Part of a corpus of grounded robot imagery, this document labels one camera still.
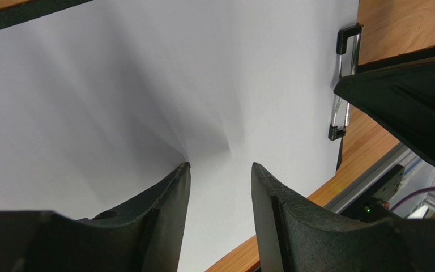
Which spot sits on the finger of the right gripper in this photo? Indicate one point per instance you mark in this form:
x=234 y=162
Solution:
x=399 y=94

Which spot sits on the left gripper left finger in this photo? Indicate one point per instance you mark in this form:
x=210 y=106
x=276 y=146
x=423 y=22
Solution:
x=144 y=233

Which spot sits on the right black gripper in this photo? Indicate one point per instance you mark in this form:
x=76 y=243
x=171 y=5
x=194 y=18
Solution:
x=373 y=203

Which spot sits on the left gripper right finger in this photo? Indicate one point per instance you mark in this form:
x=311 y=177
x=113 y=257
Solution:
x=295 y=234

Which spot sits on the black clipboard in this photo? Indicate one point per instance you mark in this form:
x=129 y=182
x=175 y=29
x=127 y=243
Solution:
x=17 y=13

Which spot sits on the aluminium frame rail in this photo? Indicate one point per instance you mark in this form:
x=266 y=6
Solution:
x=398 y=155

